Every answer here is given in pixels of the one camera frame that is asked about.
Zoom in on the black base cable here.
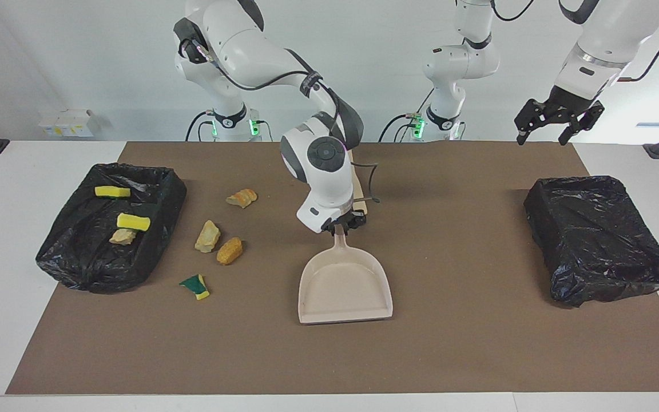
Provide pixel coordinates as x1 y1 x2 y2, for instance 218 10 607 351
185 110 217 142
379 89 434 142

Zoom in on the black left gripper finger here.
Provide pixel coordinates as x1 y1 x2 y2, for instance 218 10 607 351
558 102 604 145
515 99 547 144

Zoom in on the green yellow sponge piece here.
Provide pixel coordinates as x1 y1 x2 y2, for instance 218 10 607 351
179 274 211 301

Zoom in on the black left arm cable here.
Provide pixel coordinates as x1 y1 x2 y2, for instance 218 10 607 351
616 0 659 81

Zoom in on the beige bread chunk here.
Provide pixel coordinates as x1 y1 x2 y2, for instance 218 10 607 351
194 220 221 253

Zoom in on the orange white bread piece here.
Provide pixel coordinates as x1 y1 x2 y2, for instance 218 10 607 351
225 189 258 209

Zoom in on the beige plastic dustpan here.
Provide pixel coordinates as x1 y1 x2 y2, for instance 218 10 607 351
297 224 394 325

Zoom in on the golden brown bread roll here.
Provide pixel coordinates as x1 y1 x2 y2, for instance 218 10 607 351
216 237 244 266

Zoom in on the black left base cable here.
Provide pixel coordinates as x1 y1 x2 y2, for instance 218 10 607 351
379 89 434 142

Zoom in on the white socket box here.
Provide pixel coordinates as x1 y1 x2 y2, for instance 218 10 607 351
39 109 100 138

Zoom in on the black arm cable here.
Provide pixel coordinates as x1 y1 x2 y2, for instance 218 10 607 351
178 34 380 204
616 0 659 81

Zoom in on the black right base cable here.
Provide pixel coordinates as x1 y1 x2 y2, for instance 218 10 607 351
185 110 217 142

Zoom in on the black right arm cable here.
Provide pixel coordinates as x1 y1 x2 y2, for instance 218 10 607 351
178 34 380 204

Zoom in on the brown table mat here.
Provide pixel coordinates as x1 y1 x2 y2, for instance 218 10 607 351
6 142 659 395

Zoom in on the beige hand brush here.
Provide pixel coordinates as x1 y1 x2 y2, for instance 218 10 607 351
350 150 369 216

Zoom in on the black bag lined bin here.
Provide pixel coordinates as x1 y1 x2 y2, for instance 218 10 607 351
35 163 188 295
523 175 659 309

